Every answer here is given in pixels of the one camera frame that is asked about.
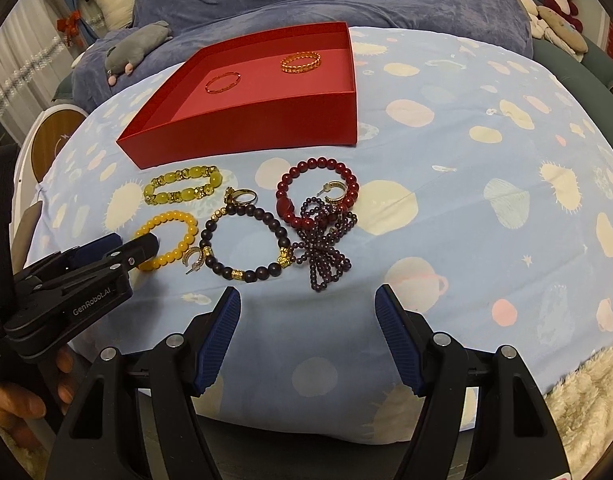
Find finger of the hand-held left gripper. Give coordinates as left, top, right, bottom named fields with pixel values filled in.
left=65, top=232, right=123, bottom=272
left=93, top=234, right=160, bottom=282

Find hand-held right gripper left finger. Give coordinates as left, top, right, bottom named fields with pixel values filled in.
left=45, top=287, right=242, bottom=480

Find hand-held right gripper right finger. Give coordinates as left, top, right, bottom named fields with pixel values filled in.
left=375, top=284, right=568, bottom=480

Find orange bead bracelet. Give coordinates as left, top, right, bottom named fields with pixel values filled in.
left=132, top=211, right=199, bottom=272

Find yellow-green bead bracelet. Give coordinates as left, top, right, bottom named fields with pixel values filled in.
left=143, top=165, right=224, bottom=206

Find gold hoop earring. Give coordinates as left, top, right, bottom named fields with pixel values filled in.
left=182, top=245, right=208, bottom=276
left=318, top=182, right=349, bottom=206

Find dark brown bead bracelet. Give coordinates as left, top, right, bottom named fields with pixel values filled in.
left=199, top=203, right=294, bottom=284

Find dark garnet bead strand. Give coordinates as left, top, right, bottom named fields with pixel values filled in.
left=291, top=197, right=359, bottom=292

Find gold ring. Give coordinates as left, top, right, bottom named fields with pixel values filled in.
left=223, top=187, right=260, bottom=207

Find red bead bracelet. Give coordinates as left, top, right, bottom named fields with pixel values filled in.
left=276, top=157, right=361, bottom=226

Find red cardboard box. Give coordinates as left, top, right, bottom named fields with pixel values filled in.
left=117, top=21, right=358, bottom=170

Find person's left hand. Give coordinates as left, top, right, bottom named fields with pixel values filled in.
left=0, top=346, right=80, bottom=453

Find round white wooden disc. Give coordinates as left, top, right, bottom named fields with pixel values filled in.
left=15, top=102, right=88, bottom=187

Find thin gold bangle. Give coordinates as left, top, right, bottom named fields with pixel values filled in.
left=204, top=71, right=242, bottom=97

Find white fluffy rug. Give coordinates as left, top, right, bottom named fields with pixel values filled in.
left=541, top=345, right=613, bottom=480

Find grey mouse plush toy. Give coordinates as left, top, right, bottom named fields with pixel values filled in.
left=103, top=20, right=174, bottom=86

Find red bow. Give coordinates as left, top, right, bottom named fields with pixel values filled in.
left=56, top=9, right=83, bottom=42

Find blue curtain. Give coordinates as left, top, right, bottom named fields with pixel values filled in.
left=34, top=0, right=87, bottom=78

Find green sofa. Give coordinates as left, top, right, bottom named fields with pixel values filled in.
left=506, top=0, right=613, bottom=93

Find cookie shaped plush pillow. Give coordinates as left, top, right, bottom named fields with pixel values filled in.
left=535, top=5, right=588, bottom=57

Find wide gold chain bracelet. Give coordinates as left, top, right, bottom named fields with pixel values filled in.
left=279, top=51, right=321, bottom=75

